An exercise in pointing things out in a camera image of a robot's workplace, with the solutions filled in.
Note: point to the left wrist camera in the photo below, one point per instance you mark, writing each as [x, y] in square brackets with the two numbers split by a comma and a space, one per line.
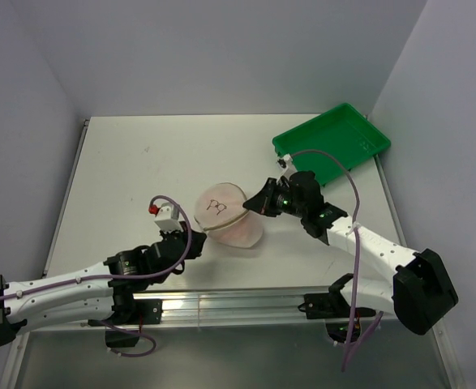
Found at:
[166, 217]

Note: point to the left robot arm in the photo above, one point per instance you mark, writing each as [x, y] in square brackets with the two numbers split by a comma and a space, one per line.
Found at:
[103, 292]

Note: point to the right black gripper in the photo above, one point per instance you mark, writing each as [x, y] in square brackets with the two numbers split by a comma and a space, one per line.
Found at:
[263, 201]

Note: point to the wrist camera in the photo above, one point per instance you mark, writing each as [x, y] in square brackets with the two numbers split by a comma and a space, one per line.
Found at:
[166, 217]
[286, 165]

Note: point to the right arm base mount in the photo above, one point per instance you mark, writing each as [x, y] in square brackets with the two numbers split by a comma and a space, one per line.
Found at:
[324, 306]

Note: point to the aluminium table frame rail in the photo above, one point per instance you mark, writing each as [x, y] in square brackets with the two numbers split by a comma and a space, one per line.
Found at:
[241, 306]

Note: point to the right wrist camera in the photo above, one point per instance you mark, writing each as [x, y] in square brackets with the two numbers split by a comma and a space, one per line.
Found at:
[286, 165]

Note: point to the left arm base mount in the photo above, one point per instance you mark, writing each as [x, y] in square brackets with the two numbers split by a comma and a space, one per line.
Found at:
[124, 331]

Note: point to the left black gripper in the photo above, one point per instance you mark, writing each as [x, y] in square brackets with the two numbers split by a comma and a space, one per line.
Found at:
[196, 242]

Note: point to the green plastic tray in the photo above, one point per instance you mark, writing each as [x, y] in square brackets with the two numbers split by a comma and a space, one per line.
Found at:
[342, 132]

